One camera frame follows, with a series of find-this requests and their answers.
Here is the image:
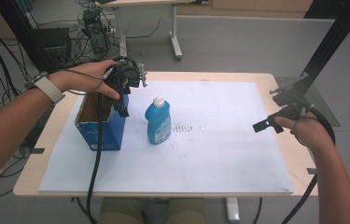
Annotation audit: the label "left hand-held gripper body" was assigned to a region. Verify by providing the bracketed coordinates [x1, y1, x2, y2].
[104, 55, 148, 96]

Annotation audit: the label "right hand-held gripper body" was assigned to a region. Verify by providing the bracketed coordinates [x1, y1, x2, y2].
[269, 72, 316, 121]

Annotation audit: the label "blue cardboard box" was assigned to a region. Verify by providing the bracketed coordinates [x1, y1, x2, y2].
[74, 92, 130, 152]

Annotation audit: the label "blue detergent bottle white cap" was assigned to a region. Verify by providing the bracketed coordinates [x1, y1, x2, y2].
[144, 95, 173, 146]

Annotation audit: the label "person's right hand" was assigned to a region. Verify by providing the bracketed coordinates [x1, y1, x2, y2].
[273, 112, 335, 154]

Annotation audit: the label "person's left hand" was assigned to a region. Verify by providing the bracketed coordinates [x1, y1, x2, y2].
[49, 59, 121, 101]

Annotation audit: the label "background desk white legs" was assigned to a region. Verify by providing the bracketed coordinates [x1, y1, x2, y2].
[94, 0, 209, 61]

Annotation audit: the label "black equipment box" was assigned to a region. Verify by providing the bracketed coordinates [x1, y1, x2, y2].
[32, 27, 73, 72]

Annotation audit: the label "white table leg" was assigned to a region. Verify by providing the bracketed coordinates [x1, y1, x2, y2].
[224, 197, 241, 224]

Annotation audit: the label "person's left leg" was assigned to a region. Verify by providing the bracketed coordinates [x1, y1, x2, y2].
[97, 197, 145, 224]

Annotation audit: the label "person's leg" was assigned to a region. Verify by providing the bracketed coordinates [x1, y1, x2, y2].
[97, 197, 145, 224]
[167, 197, 207, 224]

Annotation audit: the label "person's right leg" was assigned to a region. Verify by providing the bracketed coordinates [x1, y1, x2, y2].
[167, 197, 207, 224]

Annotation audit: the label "grey post base plate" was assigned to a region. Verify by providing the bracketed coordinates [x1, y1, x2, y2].
[274, 76, 341, 128]

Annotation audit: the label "thin grey wrist cord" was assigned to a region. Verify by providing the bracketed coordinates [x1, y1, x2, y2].
[54, 68, 115, 96]

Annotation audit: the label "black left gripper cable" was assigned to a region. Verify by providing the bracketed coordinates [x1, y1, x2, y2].
[85, 92, 105, 224]

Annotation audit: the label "black metal frame post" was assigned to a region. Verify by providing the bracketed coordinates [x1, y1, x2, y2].
[287, 0, 350, 98]
[0, 0, 54, 73]

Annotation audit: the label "beige strap wristwatch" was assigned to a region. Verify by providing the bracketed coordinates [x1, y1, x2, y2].
[23, 71, 66, 105]

